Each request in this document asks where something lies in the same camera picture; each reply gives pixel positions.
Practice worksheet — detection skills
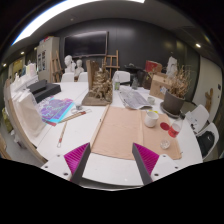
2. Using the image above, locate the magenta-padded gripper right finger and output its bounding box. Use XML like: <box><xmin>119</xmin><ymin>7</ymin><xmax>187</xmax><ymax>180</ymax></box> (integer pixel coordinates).
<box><xmin>132</xmin><ymin>142</ymin><xmax>183</xmax><ymax>185</ymax></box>

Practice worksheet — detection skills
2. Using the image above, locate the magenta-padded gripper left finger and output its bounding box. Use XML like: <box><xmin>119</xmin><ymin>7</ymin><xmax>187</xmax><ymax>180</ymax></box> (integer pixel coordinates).
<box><xmin>41</xmin><ymin>142</ymin><xmax>92</xmax><ymax>185</ymax></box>

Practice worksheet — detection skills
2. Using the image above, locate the clear red-labelled drink bottle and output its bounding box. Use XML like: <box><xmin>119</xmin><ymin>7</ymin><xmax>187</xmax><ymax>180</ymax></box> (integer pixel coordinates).
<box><xmin>159</xmin><ymin>114</ymin><xmax>185</xmax><ymax>150</ymax></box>

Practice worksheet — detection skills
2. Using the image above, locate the flat round red coaster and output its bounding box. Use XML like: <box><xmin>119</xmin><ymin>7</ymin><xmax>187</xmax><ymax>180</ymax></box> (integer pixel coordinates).
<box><xmin>159</xmin><ymin>121</ymin><xmax>170</xmax><ymax>131</ymax></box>

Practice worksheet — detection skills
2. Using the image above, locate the black backpack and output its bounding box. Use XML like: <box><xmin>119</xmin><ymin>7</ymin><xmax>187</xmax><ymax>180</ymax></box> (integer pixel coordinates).
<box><xmin>197</xmin><ymin>130</ymin><xmax>216</xmax><ymax>158</ymax></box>

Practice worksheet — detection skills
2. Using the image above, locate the white ceramic mug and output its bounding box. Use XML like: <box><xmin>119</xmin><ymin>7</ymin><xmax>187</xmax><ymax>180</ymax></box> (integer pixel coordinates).
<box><xmin>143</xmin><ymin>109</ymin><xmax>160</xmax><ymax>129</ymax></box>

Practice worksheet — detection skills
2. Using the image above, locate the white plastic chair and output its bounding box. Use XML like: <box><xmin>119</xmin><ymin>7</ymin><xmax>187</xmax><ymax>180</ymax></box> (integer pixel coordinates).
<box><xmin>112</xmin><ymin>70</ymin><xmax>132</xmax><ymax>86</ymax></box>
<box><xmin>184</xmin><ymin>104</ymin><xmax>210</xmax><ymax>134</ymax></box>
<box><xmin>60</xmin><ymin>72</ymin><xmax>75</xmax><ymax>83</ymax></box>
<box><xmin>77</xmin><ymin>71</ymin><xmax>89</xmax><ymax>83</ymax></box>
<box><xmin>195</xmin><ymin>122</ymin><xmax>220</xmax><ymax>161</ymax></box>

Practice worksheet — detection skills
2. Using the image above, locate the white paper bag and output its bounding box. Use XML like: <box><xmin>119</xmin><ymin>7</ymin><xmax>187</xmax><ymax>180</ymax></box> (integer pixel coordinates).
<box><xmin>14</xmin><ymin>89</ymin><xmax>46</xmax><ymax>139</ymax></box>

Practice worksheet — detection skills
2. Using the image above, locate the small grey jar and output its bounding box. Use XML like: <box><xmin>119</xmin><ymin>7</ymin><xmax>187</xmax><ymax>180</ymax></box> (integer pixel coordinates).
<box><xmin>73</xmin><ymin>102</ymin><xmax>84</xmax><ymax>112</ymax></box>

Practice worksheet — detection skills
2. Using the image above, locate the potted dried branch plant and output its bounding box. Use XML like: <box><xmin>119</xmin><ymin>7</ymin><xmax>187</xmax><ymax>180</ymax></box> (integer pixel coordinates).
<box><xmin>159</xmin><ymin>64</ymin><xmax>193</xmax><ymax>119</ymax></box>

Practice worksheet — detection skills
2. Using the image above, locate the small white cup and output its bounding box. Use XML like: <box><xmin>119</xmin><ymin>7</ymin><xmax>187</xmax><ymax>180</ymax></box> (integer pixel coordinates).
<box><xmin>146</xmin><ymin>95</ymin><xmax>156</xmax><ymax>106</ymax></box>

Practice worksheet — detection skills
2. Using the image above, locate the open printed newspaper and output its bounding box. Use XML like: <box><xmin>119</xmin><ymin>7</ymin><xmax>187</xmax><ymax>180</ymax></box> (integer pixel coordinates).
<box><xmin>118</xmin><ymin>87</ymin><xmax>154</xmax><ymax>110</ymax></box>

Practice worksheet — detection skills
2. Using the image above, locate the flat black box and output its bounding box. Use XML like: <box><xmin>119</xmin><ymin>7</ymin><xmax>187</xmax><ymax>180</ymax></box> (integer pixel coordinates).
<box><xmin>26</xmin><ymin>79</ymin><xmax>62</xmax><ymax>104</ymax></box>

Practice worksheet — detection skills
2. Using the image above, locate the brown cardboard box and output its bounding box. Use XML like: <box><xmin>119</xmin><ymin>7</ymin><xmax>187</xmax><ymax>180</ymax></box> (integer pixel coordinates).
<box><xmin>149</xmin><ymin>73</ymin><xmax>173</xmax><ymax>100</ymax></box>

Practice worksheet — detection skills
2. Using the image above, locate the brown carved sculpture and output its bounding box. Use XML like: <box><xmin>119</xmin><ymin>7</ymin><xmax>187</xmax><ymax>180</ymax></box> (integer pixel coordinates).
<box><xmin>81</xmin><ymin>59</ymin><xmax>114</xmax><ymax>107</ymax></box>

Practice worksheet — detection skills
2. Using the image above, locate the white spray bottle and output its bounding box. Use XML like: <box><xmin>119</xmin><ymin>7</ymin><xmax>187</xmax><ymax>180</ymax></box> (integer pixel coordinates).
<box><xmin>113</xmin><ymin>73</ymin><xmax>121</xmax><ymax>92</ymax></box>

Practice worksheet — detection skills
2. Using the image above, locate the wooden easel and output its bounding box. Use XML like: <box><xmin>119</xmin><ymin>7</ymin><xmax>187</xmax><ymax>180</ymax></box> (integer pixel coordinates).
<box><xmin>103</xmin><ymin>49</ymin><xmax>121</xmax><ymax>79</ymax></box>
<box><xmin>49</xmin><ymin>50</ymin><xmax>64</xmax><ymax>83</ymax></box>

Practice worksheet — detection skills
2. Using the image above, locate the white plaster bust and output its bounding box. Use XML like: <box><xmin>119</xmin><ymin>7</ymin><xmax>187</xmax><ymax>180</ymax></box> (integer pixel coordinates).
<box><xmin>74</xmin><ymin>59</ymin><xmax>85</xmax><ymax>78</ymax></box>
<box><xmin>63</xmin><ymin>54</ymin><xmax>77</xmax><ymax>74</ymax></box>

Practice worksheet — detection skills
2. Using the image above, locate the red box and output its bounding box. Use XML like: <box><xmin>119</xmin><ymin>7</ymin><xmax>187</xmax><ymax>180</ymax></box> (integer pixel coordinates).
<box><xmin>144</xmin><ymin>59</ymin><xmax>163</xmax><ymax>74</ymax></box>

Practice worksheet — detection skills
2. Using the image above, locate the beige cabinet with posters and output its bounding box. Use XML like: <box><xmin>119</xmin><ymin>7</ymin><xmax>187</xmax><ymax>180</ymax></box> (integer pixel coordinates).
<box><xmin>36</xmin><ymin>35</ymin><xmax>61</xmax><ymax>84</ymax></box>

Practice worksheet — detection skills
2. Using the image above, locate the long ceiling light panel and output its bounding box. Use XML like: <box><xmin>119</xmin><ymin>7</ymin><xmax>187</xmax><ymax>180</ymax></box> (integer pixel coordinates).
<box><xmin>11</xmin><ymin>0</ymin><xmax>146</xmax><ymax>46</ymax></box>

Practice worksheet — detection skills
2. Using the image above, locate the wooden-handled paint brush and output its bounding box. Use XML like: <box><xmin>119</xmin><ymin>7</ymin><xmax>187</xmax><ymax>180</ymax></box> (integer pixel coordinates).
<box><xmin>56</xmin><ymin>121</ymin><xmax>68</xmax><ymax>149</ymax></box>
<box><xmin>58</xmin><ymin>110</ymin><xmax>93</xmax><ymax>124</ymax></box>

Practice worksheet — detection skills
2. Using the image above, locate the wooden wall figure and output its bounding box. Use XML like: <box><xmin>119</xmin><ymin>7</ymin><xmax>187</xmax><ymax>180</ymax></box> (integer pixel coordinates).
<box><xmin>204</xmin><ymin>88</ymin><xmax>214</xmax><ymax>113</ymax></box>

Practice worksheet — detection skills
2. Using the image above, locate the black wall screen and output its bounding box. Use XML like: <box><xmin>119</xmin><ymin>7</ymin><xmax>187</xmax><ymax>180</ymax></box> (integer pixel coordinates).
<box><xmin>63</xmin><ymin>30</ymin><xmax>109</xmax><ymax>59</ymax></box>

